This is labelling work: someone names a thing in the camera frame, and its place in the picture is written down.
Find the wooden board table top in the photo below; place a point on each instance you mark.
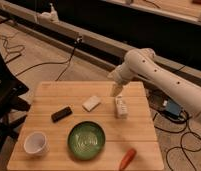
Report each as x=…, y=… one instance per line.
x=136, y=131

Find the white remote-like box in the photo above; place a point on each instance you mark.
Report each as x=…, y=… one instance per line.
x=121, y=107

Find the long wooden ledge beam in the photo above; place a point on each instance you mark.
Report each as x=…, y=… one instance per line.
x=100, y=42

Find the orange carrot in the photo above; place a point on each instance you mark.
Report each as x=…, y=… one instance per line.
x=128, y=157

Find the white ceramic cup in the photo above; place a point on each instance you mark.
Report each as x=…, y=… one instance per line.
x=36, y=144

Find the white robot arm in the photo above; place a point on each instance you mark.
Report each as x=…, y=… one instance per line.
x=140, y=62

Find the green ceramic bowl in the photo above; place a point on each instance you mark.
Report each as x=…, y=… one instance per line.
x=86, y=140

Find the blue power box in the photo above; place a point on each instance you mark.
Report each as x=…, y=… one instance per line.
x=171, y=108

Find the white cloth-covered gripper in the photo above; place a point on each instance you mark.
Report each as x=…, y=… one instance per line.
x=121, y=75

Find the black rectangular block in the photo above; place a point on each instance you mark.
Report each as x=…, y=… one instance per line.
x=61, y=114

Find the white sponge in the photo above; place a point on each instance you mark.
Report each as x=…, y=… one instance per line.
x=91, y=103

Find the white object on ledge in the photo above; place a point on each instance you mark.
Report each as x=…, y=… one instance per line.
x=51, y=16

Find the black chair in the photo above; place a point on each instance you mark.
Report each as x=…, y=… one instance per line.
x=10, y=90

